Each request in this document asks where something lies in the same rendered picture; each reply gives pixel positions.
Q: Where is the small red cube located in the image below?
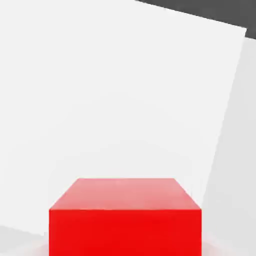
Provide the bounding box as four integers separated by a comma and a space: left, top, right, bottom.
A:
48, 177, 202, 256

